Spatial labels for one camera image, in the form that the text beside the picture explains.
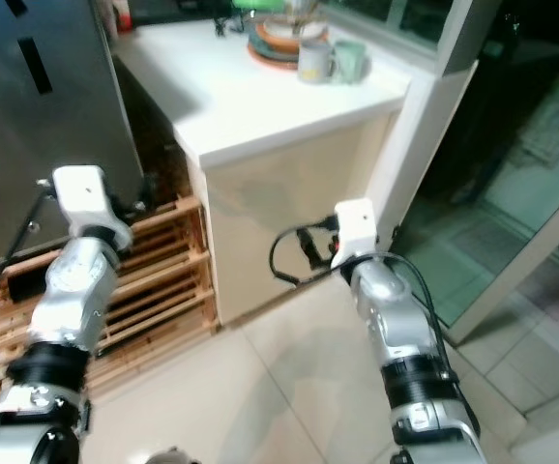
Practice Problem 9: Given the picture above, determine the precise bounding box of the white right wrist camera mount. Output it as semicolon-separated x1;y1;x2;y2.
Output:
330;198;379;269

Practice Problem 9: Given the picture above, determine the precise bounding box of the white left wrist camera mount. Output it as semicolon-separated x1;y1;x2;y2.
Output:
51;165;133;254

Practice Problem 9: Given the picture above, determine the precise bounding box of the grey mug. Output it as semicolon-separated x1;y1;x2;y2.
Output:
296;41;337;85

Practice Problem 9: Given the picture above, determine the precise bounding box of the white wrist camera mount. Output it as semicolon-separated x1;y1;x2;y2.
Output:
51;165;133;254
330;198;379;269

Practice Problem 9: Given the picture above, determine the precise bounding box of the wooden slatted pallet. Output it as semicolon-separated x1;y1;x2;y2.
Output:
0;193;220;407

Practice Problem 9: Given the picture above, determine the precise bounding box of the pale green mug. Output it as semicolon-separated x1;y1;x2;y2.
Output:
332;40;368;84

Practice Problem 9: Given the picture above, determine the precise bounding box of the grey left robot leg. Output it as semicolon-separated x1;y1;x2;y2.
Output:
152;447;191;464

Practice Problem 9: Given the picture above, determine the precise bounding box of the glass sliding door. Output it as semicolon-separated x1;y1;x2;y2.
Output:
394;0;559;344

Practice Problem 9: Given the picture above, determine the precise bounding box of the green plastic item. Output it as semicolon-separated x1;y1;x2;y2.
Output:
231;0;285;13

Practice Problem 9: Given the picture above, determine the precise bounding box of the orange bowl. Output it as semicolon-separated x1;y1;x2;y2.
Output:
265;14;329;51

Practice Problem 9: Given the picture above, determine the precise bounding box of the white topped counter unit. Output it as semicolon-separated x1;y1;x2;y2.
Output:
113;17;482;328

